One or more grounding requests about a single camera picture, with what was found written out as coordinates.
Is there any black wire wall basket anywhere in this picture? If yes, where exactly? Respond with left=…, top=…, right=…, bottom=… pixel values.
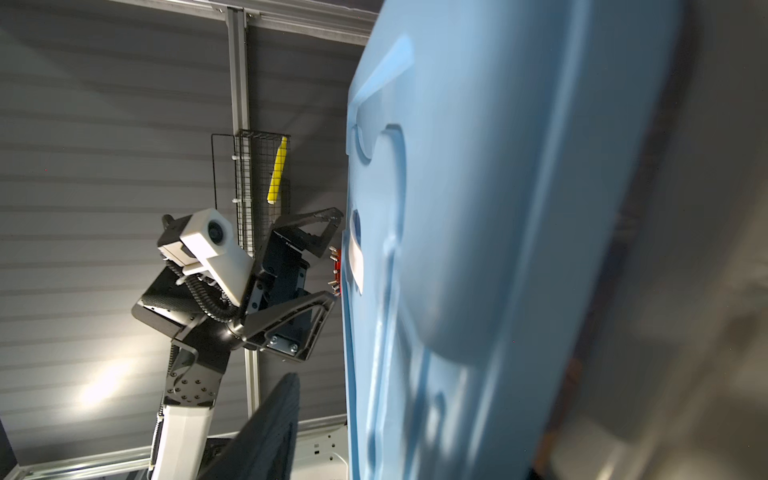
left=209, top=130, right=291, bottom=256

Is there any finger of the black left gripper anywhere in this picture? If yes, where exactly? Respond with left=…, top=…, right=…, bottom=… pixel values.
left=230, top=291, right=337, bottom=362
left=271, top=207, right=344, bottom=258

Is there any red pencil cup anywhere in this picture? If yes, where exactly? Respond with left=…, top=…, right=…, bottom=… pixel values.
left=328, top=246, right=342, bottom=297

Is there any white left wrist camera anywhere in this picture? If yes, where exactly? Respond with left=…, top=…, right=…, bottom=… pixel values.
left=157, top=208, right=254, bottom=306

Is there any blue plastic bin lid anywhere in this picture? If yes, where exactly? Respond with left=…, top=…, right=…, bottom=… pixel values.
left=341, top=1, right=683, bottom=479

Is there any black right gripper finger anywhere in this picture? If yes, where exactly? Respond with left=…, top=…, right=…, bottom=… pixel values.
left=198, top=373, right=300, bottom=480

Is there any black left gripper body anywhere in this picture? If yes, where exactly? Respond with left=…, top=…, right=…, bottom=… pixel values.
left=235, top=232, right=309, bottom=320

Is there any white plastic storage bin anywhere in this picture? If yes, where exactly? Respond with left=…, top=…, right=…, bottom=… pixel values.
left=532, top=1, right=767, bottom=479

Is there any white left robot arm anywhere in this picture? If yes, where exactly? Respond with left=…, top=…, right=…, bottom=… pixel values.
left=131, top=208, right=343, bottom=479

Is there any yellow brush in basket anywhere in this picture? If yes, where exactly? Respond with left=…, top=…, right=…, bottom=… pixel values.
left=266, top=136, right=289, bottom=205

